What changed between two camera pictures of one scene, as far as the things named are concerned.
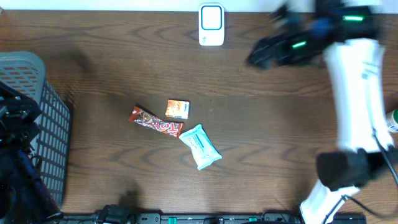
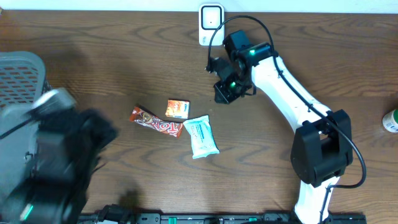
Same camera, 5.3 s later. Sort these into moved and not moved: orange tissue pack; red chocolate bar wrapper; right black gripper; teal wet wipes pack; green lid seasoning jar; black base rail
Moved: right black gripper; teal wet wipes pack
Not moved: orange tissue pack; red chocolate bar wrapper; green lid seasoning jar; black base rail
